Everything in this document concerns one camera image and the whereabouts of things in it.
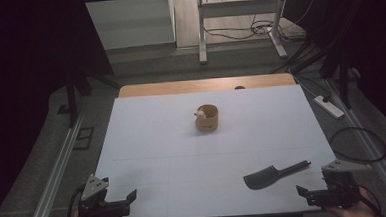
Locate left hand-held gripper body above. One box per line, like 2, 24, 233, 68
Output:
75, 172, 132, 217

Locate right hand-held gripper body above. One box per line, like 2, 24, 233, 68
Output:
303, 157, 375, 211

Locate black spatula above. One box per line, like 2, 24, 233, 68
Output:
242, 159, 313, 191

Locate person's right hand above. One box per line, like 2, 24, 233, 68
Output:
320, 185, 383, 217

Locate white power strip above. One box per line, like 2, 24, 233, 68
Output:
314, 94, 346, 121

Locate black tripod stand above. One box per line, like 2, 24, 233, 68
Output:
54, 66, 125, 130
317, 44, 364, 112

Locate wooden table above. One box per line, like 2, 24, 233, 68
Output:
116, 71, 297, 99

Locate black curtain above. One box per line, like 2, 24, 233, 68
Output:
0, 0, 121, 217
281, 0, 386, 145

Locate white metal stand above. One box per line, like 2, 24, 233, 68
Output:
195, 0, 294, 65

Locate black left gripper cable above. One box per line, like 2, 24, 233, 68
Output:
62, 183, 89, 217

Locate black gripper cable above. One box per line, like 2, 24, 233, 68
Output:
62, 183, 89, 217
357, 184, 384, 217

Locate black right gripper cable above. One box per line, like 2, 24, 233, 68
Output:
357, 184, 384, 217

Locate aluminium floor rail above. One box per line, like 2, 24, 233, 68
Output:
323, 75, 386, 217
18, 114, 90, 217

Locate black looped floor cable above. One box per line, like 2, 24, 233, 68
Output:
327, 124, 386, 165

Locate black rectangular floor frame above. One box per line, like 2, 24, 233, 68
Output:
72, 126, 97, 152

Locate tangled black floor cables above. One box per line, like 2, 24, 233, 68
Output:
202, 14, 307, 50

